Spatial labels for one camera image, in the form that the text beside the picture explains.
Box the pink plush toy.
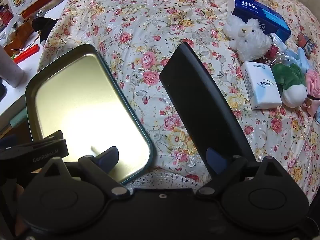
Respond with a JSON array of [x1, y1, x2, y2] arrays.
[[303, 69, 320, 117]]

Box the dark patterned pouch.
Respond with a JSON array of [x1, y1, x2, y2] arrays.
[[297, 34, 316, 55]]

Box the blue face mask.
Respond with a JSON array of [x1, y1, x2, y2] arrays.
[[282, 47, 311, 73]]

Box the blue tissue box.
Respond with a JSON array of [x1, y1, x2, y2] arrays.
[[226, 0, 292, 43]]

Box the white plush dog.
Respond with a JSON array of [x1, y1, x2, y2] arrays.
[[222, 15, 273, 62]]

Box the floral tablecloth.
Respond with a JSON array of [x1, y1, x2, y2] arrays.
[[37, 0, 320, 205]]

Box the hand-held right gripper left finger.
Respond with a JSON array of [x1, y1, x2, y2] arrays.
[[37, 146, 130, 200]]

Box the white lace doily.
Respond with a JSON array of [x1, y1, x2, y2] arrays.
[[129, 172, 208, 188]]

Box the grey cylinder cup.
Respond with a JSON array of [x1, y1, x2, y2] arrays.
[[0, 45, 26, 88]]

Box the green-rimmed metal tray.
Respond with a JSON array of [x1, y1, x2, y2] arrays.
[[25, 44, 153, 186]]

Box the clear plastic wrapper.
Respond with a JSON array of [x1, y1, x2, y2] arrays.
[[264, 33, 287, 64]]

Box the green and white plush vegetable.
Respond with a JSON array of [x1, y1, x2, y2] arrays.
[[271, 63, 309, 108]]

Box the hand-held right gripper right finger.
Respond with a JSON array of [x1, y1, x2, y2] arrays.
[[195, 147, 288, 200]]

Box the red utility knife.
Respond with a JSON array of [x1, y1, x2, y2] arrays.
[[14, 44, 40, 63]]

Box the white tissue pack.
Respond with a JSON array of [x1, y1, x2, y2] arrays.
[[241, 61, 283, 111]]

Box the black plush toy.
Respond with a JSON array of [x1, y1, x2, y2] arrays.
[[32, 17, 58, 46]]

